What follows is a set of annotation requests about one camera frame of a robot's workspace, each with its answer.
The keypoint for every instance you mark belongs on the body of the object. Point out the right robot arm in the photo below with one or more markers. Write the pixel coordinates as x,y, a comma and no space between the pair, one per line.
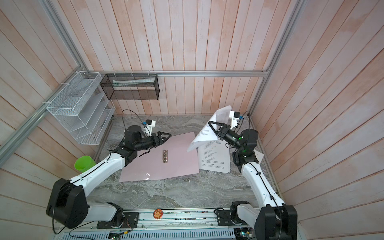
274,220

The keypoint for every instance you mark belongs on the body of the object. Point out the red round badge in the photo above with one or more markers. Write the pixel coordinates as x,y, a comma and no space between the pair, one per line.
158,214

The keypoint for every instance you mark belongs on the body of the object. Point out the pink folder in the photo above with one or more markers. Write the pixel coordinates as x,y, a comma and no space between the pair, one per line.
151,167

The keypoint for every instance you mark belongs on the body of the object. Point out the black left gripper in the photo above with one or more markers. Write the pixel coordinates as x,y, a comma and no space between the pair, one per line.
161,141

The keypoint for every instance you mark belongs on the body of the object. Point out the white paper stack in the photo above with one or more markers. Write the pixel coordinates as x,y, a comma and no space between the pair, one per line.
214,156

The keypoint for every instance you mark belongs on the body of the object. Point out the printed white paper sheet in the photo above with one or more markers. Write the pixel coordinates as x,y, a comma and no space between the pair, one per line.
207,134

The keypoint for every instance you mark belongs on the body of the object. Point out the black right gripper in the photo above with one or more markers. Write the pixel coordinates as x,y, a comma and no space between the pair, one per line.
225,129

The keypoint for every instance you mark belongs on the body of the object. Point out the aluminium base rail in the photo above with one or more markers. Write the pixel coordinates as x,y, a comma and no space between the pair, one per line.
170,219

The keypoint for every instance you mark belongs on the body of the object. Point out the black wire mesh basket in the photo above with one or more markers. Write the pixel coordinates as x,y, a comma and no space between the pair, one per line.
131,87

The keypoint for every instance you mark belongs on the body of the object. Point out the green plastic goblet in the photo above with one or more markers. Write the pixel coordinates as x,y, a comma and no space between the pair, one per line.
84,163

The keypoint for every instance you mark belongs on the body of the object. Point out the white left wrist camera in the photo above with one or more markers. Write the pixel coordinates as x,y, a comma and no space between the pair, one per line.
149,125

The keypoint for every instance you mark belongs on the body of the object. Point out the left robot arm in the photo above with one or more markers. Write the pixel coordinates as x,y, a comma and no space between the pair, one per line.
68,200

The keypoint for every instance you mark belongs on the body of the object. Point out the metal folder clip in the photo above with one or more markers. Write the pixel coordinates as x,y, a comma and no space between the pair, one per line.
165,156

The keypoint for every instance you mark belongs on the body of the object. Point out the white wire mesh shelf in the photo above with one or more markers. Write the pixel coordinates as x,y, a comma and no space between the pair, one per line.
84,113

